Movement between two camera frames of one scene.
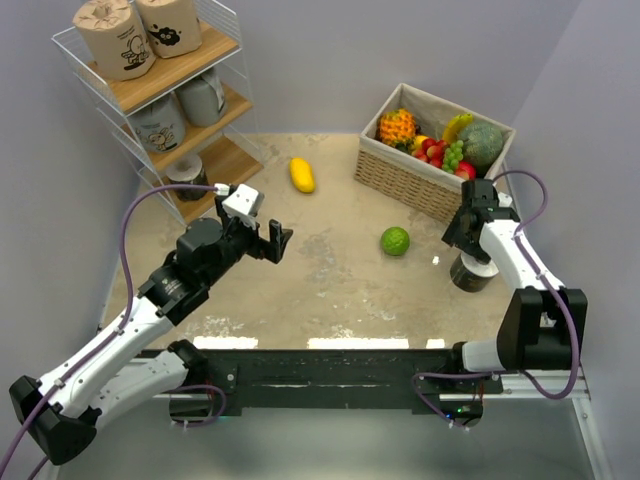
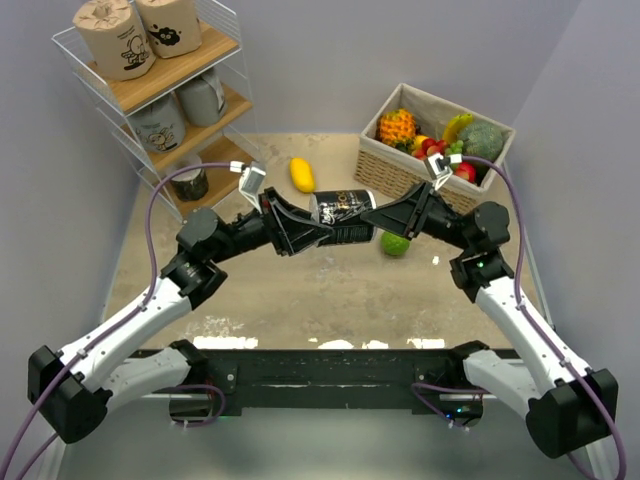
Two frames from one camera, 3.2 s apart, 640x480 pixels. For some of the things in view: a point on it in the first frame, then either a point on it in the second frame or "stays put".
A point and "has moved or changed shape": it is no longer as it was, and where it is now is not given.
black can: [470, 275] has moved or changed shape
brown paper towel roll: [114, 40] stays put
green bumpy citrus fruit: [395, 241] stays put
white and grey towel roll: [187, 169] stays put
